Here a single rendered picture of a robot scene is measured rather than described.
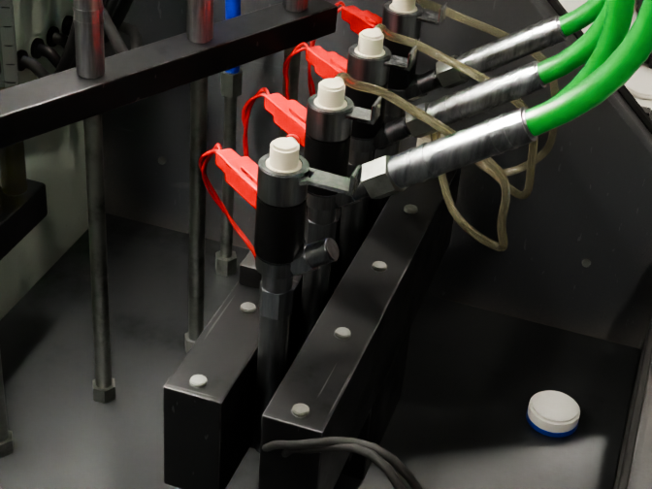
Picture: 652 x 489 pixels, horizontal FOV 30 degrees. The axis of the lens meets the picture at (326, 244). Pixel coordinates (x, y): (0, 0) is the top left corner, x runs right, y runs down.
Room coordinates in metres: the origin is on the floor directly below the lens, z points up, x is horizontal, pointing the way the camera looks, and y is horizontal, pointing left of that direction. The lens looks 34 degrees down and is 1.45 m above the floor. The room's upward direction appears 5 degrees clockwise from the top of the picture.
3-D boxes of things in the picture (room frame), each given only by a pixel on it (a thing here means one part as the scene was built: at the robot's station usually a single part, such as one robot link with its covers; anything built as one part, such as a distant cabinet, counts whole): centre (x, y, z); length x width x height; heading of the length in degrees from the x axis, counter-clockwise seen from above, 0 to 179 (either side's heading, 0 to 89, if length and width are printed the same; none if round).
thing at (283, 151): (0.58, 0.03, 1.12); 0.02 x 0.02 x 0.03
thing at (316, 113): (0.65, -0.01, 1.01); 0.05 x 0.03 x 0.21; 74
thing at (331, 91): (0.65, 0.00, 1.12); 0.02 x 0.02 x 0.03
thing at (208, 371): (0.69, -0.01, 0.91); 0.34 x 0.10 x 0.15; 164
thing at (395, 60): (0.72, -0.03, 1.12); 0.03 x 0.02 x 0.01; 74
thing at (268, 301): (0.57, 0.02, 1.01); 0.05 x 0.03 x 0.21; 74
